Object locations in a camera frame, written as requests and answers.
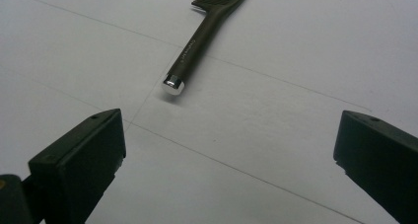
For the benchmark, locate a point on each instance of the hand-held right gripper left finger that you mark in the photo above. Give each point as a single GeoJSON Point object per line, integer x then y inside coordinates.
{"type": "Point", "coordinates": [75, 164]}

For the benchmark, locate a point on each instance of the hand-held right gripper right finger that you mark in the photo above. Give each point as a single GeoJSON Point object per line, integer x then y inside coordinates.
{"type": "Point", "coordinates": [381, 158]}

